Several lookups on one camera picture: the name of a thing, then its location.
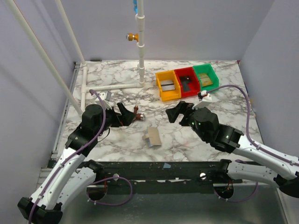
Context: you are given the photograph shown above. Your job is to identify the beige card holder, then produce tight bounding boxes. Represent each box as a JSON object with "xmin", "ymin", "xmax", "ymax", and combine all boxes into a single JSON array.
[{"xmin": 142, "ymin": 126, "xmax": 162, "ymax": 147}]

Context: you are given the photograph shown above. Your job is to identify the white VIP card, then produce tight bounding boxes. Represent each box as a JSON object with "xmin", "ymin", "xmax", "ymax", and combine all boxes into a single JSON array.
[{"xmin": 160, "ymin": 80, "xmax": 174, "ymax": 86}]

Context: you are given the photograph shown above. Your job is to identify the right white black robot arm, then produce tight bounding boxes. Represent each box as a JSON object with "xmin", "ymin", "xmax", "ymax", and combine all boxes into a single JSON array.
[{"xmin": 166, "ymin": 101, "xmax": 299, "ymax": 198}]

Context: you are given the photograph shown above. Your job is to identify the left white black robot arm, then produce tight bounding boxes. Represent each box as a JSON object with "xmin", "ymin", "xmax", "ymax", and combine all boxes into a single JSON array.
[{"xmin": 18, "ymin": 103, "xmax": 136, "ymax": 224}]

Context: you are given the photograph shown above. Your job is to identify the black card in red bin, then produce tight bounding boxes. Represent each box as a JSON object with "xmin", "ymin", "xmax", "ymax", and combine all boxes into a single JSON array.
[{"xmin": 180, "ymin": 76, "xmax": 191, "ymax": 83}]

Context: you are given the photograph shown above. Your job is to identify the gold card in green bin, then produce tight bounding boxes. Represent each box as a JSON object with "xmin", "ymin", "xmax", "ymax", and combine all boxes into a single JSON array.
[{"xmin": 199, "ymin": 73, "xmax": 213, "ymax": 87}]

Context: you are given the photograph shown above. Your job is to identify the brown metal pipe fitting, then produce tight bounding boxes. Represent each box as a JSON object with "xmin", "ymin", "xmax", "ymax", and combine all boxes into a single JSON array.
[{"xmin": 133, "ymin": 105, "xmax": 145, "ymax": 121}]

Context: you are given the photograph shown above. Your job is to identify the red plastic bin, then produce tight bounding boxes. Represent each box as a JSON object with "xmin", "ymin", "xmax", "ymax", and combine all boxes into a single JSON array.
[{"xmin": 174, "ymin": 67, "xmax": 200, "ymax": 98}]

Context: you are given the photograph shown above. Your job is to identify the green plastic bin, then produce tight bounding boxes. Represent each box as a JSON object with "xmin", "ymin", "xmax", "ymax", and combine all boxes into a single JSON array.
[{"xmin": 192, "ymin": 64, "xmax": 219, "ymax": 92}]

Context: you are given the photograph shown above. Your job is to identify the yellow plastic bin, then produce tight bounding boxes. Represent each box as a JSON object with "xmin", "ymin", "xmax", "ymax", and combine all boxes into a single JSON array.
[{"xmin": 156, "ymin": 70, "xmax": 181, "ymax": 101}]

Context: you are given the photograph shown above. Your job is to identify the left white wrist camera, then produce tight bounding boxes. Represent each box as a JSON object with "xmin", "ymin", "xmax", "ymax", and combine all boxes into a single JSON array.
[{"xmin": 95, "ymin": 90, "xmax": 112, "ymax": 110}]

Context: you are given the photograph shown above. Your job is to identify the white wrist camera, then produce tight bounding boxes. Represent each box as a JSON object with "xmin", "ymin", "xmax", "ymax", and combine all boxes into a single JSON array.
[
  {"xmin": 95, "ymin": 90, "xmax": 112, "ymax": 110},
  {"xmin": 192, "ymin": 90, "xmax": 213, "ymax": 110}
]

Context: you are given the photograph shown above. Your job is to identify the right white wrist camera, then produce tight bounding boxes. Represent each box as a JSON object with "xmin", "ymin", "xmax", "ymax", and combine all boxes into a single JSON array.
[{"xmin": 192, "ymin": 90, "xmax": 213, "ymax": 110}]

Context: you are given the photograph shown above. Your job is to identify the white PVC pipe frame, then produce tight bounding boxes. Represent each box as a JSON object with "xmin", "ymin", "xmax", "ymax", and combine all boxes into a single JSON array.
[{"xmin": 5, "ymin": 0, "xmax": 145, "ymax": 115}]

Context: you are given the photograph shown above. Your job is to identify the blue sticker on rail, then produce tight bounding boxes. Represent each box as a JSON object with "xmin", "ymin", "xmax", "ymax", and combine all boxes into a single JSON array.
[{"xmin": 163, "ymin": 163, "xmax": 171, "ymax": 168}]

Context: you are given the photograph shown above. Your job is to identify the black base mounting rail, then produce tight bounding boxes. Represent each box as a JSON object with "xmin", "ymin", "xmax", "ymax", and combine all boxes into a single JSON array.
[{"xmin": 48, "ymin": 158, "xmax": 243, "ymax": 196}]

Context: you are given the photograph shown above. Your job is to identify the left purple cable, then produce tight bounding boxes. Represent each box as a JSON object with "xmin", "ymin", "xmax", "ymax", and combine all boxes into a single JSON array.
[{"xmin": 29, "ymin": 89, "xmax": 133, "ymax": 224}]

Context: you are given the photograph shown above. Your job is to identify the orange camera on pole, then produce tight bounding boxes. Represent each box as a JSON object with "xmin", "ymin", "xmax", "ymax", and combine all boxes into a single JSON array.
[{"xmin": 126, "ymin": 33, "xmax": 139, "ymax": 42}]

